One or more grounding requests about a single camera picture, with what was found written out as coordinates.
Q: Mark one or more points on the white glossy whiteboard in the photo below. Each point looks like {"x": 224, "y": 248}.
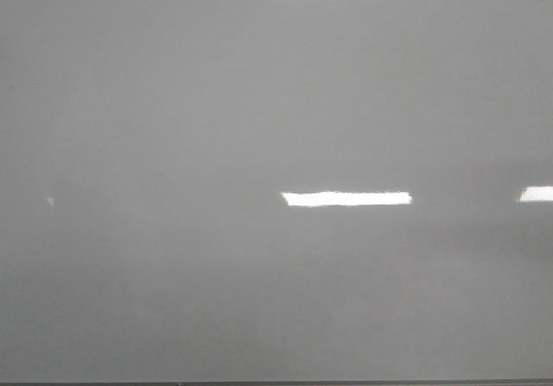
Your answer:
{"x": 275, "y": 190}

